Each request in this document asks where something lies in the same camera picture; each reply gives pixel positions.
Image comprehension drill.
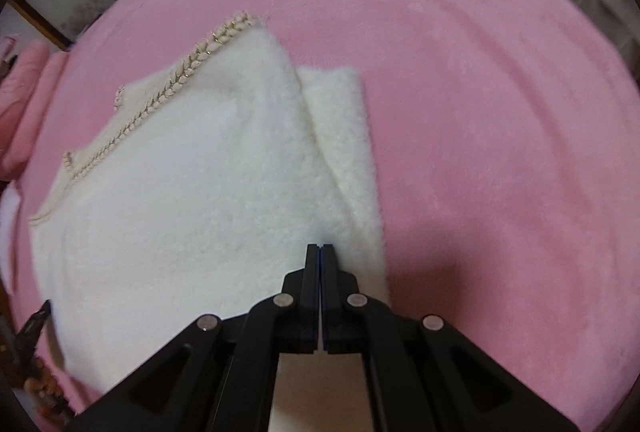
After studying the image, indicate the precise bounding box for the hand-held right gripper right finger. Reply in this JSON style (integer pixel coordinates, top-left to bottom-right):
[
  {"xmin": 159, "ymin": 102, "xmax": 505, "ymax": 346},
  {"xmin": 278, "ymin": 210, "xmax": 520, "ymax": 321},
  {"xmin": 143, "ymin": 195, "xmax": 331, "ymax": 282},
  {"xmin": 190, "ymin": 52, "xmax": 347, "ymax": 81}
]
[{"xmin": 321, "ymin": 243, "xmax": 581, "ymax": 432}]

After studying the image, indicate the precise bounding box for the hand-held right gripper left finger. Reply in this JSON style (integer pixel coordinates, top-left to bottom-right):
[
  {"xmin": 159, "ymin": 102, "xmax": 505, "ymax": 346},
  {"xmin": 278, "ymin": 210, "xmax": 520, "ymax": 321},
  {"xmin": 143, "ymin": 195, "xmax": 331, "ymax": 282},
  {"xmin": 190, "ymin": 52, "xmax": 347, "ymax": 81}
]
[{"xmin": 62, "ymin": 243, "xmax": 321, "ymax": 432}]

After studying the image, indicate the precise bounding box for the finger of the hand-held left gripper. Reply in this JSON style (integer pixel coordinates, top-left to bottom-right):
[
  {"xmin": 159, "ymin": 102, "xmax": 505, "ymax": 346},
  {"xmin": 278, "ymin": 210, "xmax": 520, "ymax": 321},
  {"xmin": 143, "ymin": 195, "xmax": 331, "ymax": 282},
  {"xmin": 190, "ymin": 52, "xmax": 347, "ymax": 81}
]
[{"xmin": 12, "ymin": 299, "xmax": 53, "ymax": 363}]

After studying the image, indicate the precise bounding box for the white fluffy sweater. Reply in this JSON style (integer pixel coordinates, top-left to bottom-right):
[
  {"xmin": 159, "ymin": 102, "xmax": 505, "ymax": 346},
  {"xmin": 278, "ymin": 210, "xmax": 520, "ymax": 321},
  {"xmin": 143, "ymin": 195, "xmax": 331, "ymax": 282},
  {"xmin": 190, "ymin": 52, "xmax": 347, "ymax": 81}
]
[{"xmin": 27, "ymin": 11, "xmax": 393, "ymax": 432}]

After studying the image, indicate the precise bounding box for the white cloth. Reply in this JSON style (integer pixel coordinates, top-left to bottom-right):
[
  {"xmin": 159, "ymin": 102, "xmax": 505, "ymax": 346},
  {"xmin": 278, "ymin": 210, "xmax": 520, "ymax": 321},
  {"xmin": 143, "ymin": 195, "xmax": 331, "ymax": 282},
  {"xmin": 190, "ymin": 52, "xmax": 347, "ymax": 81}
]
[{"xmin": 0, "ymin": 184, "xmax": 23, "ymax": 298}]

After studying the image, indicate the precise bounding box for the pink pillow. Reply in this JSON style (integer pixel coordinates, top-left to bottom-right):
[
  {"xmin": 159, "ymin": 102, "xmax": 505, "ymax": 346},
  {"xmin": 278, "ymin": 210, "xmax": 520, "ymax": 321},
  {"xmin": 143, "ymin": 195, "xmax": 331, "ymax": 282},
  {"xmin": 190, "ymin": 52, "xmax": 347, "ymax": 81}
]
[{"xmin": 0, "ymin": 39, "xmax": 68, "ymax": 180}]

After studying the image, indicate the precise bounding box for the pink bed blanket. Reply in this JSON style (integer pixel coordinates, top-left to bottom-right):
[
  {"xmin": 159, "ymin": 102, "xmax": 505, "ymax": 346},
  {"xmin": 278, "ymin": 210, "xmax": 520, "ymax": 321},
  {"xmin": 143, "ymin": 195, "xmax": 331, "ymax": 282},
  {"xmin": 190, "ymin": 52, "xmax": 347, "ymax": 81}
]
[{"xmin": 10, "ymin": 0, "xmax": 638, "ymax": 418}]

